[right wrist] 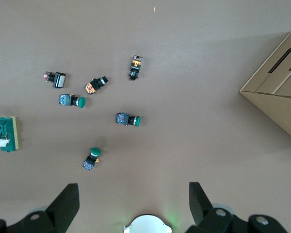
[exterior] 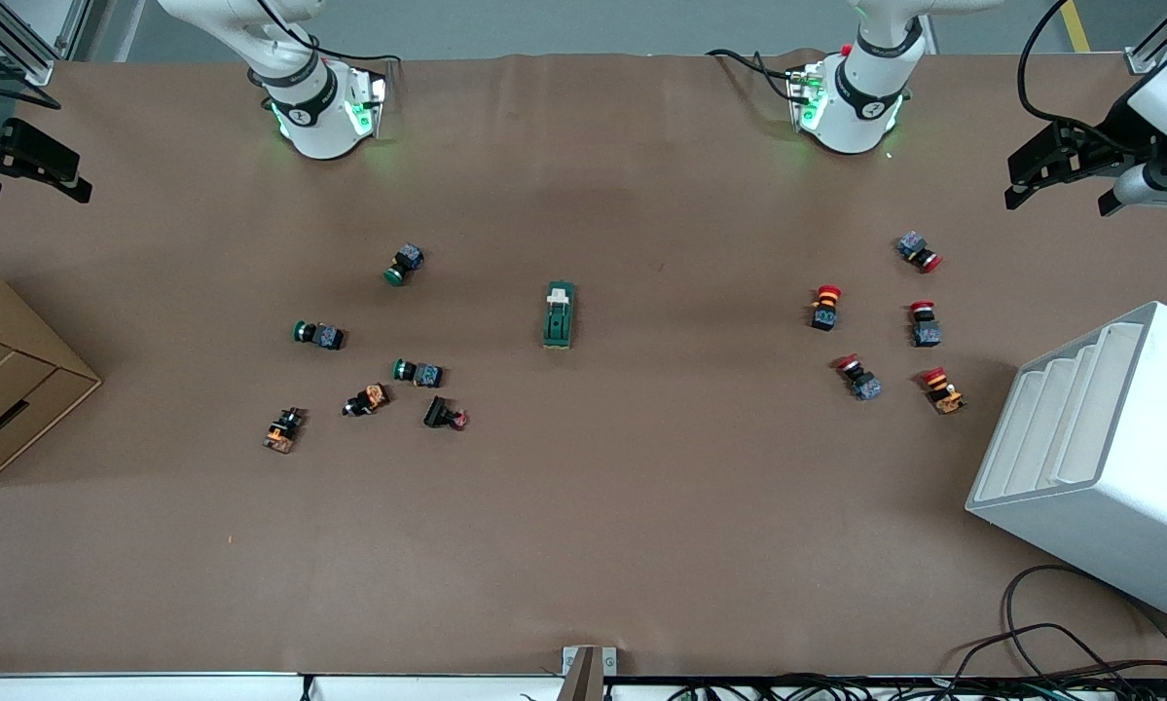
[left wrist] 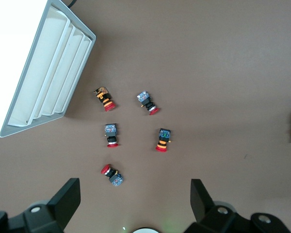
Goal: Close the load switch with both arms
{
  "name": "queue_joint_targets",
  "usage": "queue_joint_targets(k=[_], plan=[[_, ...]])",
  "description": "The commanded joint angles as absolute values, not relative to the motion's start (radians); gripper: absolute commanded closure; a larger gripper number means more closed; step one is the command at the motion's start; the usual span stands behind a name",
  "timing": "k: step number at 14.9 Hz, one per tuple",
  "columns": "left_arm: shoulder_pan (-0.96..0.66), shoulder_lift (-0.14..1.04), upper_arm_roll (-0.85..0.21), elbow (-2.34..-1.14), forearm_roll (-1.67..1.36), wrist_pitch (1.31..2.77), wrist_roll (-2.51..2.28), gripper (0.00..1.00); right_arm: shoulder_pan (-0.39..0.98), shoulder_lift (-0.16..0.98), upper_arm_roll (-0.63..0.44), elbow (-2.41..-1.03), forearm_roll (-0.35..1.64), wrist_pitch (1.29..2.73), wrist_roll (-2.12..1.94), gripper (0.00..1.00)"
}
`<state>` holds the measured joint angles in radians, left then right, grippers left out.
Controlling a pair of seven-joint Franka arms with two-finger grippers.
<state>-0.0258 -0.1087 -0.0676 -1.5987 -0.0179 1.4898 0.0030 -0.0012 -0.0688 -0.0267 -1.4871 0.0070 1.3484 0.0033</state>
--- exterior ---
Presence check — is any metal mounting bracket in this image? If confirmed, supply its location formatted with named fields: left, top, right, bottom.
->
left=561, top=645, right=619, bottom=701

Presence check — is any green push button switch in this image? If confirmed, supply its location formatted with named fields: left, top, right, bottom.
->
left=292, top=319, right=347, bottom=351
left=391, top=357, right=445, bottom=388
left=383, top=243, right=426, bottom=287

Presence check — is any black orange selector switch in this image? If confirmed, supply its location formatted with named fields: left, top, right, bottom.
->
left=342, top=383, right=391, bottom=419
left=261, top=407, right=308, bottom=455

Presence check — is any black switch red contact block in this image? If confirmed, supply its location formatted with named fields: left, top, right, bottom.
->
left=422, top=394, right=470, bottom=431

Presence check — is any brown cardboard drawer box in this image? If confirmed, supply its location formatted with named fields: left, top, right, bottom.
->
left=0, top=261, right=103, bottom=488

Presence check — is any white stepped plastic rack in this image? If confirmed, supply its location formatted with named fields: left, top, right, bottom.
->
left=965, top=300, right=1167, bottom=627

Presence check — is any green rectangular connector block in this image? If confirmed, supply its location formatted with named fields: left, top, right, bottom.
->
left=541, top=280, right=578, bottom=350

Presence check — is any red emergency button orange block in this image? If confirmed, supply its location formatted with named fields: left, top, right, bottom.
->
left=919, top=366, right=967, bottom=417
left=809, top=284, right=844, bottom=333

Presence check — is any black looping floor cable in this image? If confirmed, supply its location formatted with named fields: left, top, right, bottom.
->
left=1002, top=564, right=1167, bottom=684

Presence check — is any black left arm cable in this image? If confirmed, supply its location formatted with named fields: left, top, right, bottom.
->
left=1017, top=0, right=1144, bottom=157

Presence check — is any black base power cable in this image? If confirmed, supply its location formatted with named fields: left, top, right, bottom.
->
left=707, top=48, right=806, bottom=104

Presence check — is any aluminium frame profile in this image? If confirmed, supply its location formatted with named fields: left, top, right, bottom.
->
left=0, top=0, right=95, bottom=87
left=1123, top=0, right=1167, bottom=76

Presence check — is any black cable bundle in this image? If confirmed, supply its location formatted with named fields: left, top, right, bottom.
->
left=669, top=667, right=1167, bottom=701

